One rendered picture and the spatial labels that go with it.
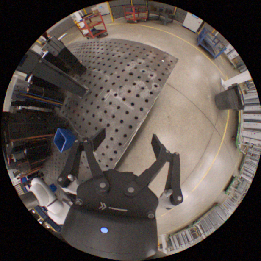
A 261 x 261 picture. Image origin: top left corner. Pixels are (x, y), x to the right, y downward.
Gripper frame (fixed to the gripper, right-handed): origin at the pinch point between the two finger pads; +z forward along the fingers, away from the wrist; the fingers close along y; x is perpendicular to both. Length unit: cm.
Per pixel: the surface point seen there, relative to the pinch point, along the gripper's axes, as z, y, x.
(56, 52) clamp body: 4, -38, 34
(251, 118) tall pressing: 19, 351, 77
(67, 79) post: 8.2, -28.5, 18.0
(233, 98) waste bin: 47, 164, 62
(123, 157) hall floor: 69, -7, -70
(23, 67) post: -13.8, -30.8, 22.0
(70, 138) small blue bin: 10.5, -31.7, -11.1
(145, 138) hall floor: 78, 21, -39
